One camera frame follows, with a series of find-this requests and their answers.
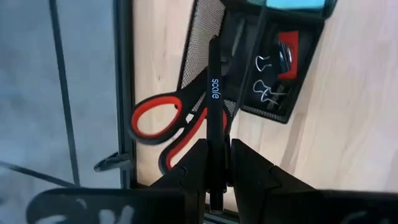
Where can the red and black scissors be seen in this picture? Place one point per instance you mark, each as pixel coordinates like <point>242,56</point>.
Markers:
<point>155,99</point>

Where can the black pen with scale print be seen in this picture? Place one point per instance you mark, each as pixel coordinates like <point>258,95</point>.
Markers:
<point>215,118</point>

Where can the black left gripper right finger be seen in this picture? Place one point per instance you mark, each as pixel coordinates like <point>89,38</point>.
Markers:
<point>252,180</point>

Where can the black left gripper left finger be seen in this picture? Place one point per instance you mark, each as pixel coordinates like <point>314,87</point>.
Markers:
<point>194,174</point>

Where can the black mesh desk organizer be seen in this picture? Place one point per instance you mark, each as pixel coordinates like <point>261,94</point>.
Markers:
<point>202,31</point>

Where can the black frame clamp lever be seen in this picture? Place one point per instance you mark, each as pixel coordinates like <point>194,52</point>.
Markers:
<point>115,161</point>

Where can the light blue sticky note pad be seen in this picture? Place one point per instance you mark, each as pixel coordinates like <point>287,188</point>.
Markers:
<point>295,3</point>

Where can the black binder clip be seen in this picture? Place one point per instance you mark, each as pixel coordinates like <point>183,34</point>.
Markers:
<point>270,93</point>
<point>262,63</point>

